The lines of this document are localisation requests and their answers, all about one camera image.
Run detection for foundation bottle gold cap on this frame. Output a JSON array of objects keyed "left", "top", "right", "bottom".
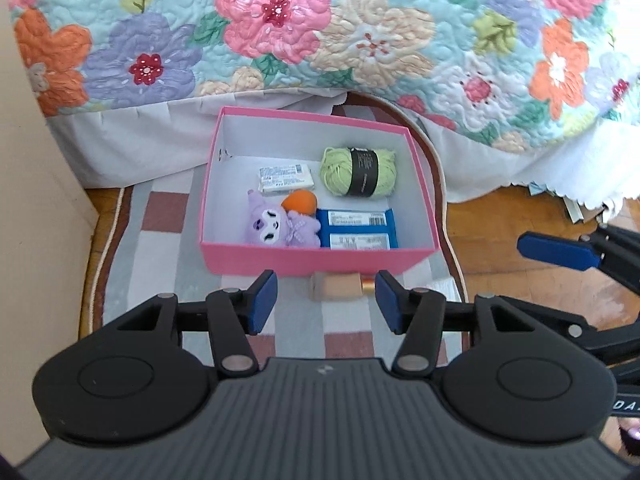
[{"left": 309, "top": 273, "right": 375, "bottom": 301}]

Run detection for purple plush toy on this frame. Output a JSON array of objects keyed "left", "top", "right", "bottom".
[{"left": 245, "top": 190, "right": 321, "bottom": 249}]

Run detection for blue packet white labels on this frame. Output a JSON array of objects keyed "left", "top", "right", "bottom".
[{"left": 316, "top": 209, "right": 398, "bottom": 250}]

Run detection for orange makeup sponge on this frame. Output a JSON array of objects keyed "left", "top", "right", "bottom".
[{"left": 281, "top": 188, "right": 318, "bottom": 217}]

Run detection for white labelled packet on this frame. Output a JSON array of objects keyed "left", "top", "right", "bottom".
[{"left": 258, "top": 162, "right": 314, "bottom": 195}]

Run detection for green yarn ball black label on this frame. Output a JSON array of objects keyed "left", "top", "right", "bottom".
[{"left": 319, "top": 148, "right": 397, "bottom": 198}]

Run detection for person's right hand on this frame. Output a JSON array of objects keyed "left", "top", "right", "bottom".
[{"left": 618, "top": 417, "right": 640, "bottom": 458}]

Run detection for cardboard scraps under bed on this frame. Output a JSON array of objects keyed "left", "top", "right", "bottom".
[{"left": 526, "top": 182, "right": 625, "bottom": 224}]

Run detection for clear bag cotton swabs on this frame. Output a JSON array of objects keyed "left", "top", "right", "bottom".
[{"left": 419, "top": 276, "right": 463, "bottom": 302}]

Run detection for pink storage box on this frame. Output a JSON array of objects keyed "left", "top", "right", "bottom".
[{"left": 198, "top": 106, "right": 440, "bottom": 276}]

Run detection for checked grey red rug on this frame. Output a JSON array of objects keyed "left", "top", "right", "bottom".
[{"left": 91, "top": 96, "right": 468, "bottom": 361}]

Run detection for white bed skirt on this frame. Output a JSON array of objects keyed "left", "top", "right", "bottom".
[{"left": 47, "top": 90, "right": 639, "bottom": 208}]

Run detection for floral quilted bedspread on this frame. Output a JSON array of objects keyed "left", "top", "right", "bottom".
[{"left": 6, "top": 0, "right": 639, "bottom": 153}]

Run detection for beige wooden cabinet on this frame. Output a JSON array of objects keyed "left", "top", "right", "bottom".
[{"left": 0, "top": 6, "right": 98, "bottom": 464}]

